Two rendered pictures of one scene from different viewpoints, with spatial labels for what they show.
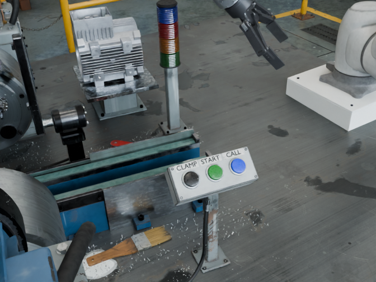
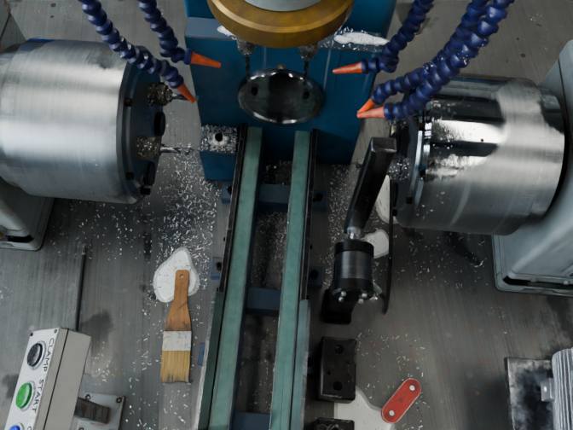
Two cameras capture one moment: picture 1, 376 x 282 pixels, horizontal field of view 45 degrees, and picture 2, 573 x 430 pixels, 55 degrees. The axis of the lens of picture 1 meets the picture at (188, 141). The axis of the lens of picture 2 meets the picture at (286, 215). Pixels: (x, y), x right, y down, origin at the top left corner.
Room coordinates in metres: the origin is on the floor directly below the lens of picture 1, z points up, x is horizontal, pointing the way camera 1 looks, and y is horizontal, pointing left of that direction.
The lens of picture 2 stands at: (1.00, 0.01, 1.80)
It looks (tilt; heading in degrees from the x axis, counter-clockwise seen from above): 65 degrees down; 112
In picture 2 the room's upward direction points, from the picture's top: 4 degrees clockwise
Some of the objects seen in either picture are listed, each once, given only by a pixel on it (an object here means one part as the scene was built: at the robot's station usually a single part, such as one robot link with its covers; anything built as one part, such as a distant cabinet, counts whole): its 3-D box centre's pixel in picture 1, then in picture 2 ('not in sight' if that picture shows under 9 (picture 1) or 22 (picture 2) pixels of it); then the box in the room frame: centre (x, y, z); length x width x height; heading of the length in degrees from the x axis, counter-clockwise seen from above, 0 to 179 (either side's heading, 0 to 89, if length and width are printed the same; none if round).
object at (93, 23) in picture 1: (92, 24); not in sight; (1.42, 0.29, 1.11); 0.12 x 0.11 x 0.07; 108
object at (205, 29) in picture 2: not in sight; (282, 85); (0.75, 0.59, 0.97); 0.30 x 0.11 x 0.34; 21
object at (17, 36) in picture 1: (29, 87); (366, 194); (0.97, 0.37, 1.12); 0.04 x 0.03 x 0.26; 111
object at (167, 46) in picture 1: (169, 42); not in sight; (1.28, 0.05, 1.10); 0.06 x 0.06 x 0.04
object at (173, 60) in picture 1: (169, 56); not in sight; (1.28, 0.05, 1.05); 0.06 x 0.06 x 0.04
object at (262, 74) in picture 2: not in sight; (280, 100); (0.77, 0.53, 1.02); 0.15 x 0.02 x 0.15; 21
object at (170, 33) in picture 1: (168, 28); not in sight; (1.28, 0.05, 1.14); 0.06 x 0.06 x 0.04
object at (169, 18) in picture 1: (167, 12); not in sight; (1.28, 0.05, 1.19); 0.06 x 0.06 x 0.04
